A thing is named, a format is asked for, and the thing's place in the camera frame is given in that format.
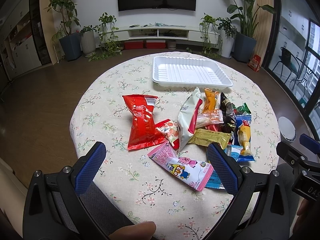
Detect pink cartoon snack packet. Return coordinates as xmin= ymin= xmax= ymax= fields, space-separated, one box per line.
xmin=148 ymin=142 xmax=214 ymax=191

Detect gold snack packet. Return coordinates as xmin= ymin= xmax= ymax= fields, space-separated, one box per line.
xmin=188 ymin=128 xmax=231 ymax=150

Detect blue yellow snack packet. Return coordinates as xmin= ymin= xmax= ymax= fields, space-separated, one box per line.
xmin=235 ymin=115 xmax=254 ymax=161

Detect clear orange pastry packet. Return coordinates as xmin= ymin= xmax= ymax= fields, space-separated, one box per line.
xmin=195 ymin=109 xmax=223 ymax=128

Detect green red candy packet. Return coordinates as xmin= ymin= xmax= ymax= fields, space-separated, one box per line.
xmin=232 ymin=102 xmax=251 ymax=115

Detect white red snack bag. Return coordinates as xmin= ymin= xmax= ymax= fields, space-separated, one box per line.
xmin=177 ymin=87 xmax=203 ymax=152

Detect red peach candy packet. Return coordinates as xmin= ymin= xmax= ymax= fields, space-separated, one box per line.
xmin=155 ymin=119 xmax=180 ymax=150

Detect orange snack packet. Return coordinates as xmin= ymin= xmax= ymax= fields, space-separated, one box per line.
xmin=202 ymin=88 xmax=219 ymax=113

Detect person's right hand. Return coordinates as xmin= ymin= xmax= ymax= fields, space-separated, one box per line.
xmin=292 ymin=199 xmax=308 ymax=233

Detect person's left hand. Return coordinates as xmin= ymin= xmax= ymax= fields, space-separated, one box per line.
xmin=108 ymin=221 xmax=156 ymax=240

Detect white round stool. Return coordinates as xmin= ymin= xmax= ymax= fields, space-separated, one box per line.
xmin=278 ymin=116 xmax=296 ymax=142

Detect black balcony chair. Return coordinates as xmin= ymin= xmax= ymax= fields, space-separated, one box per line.
xmin=272 ymin=47 xmax=300 ymax=83

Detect red carton on floor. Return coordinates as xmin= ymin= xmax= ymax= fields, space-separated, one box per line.
xmin=248 ymin=54 xmax=261 ymax=72

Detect white plastic tray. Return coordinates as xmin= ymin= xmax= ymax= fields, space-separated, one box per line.
xmin=152 ymin=56 xmax=233 ymax=89

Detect trailing pothos plant left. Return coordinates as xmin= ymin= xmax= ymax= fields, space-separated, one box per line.
xmin=88 ymin=12 xmax=122 ymax=61

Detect trailing pothos plant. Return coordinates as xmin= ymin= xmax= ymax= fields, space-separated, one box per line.
xmin=187 ymin=14 xmax=222 ymax=60
xmin=88 ymin=12 xmax=122 ymax=61

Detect tall plant dark pot left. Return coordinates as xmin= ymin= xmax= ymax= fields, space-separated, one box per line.
xmin=44 ymin=0 xmax=83 ymax=62

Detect trailing pothos plant right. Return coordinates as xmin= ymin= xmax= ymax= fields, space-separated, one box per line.
xmin=187 ymin=14 xmax=222 ymax=60

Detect plant in white ribbed pot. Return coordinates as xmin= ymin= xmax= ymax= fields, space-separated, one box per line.
xmin=80 ymin=25 xmax=96 ymax=57

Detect left red storage box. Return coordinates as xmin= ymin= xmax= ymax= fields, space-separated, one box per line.
xmin=124 ymin=40 xmax=144 ymax=50

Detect red storage box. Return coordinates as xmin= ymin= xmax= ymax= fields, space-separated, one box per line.
xmin=145 ymin=39 xmax=166 ymax=49
xmin=124 ymin=40 xmax=144 ymax=50

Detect wooden shelf cabinet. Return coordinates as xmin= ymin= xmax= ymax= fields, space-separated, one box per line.
xmin=1 ymin=0 xmax=52 ymax=80

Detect plant in white pot right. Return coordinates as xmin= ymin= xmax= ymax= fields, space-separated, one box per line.
xmin=217 ymin=17 xmax=238 ymax=59

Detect right red storage box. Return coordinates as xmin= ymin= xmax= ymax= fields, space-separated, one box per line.
xmin=145 ymin=39 xmax=166 ymax=49

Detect large leaf plant dark pot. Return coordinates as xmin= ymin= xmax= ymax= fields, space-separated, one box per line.
xmin=227 ymin=0 xmax=276 ymax=63

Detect small pot under console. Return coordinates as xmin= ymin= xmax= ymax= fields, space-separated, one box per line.
xmin=167 ymin=40 xmax=176 ymax=49

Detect white tv console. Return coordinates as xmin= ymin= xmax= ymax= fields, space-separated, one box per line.
xmin=106 ymin=24 xmax=221 ymax=45

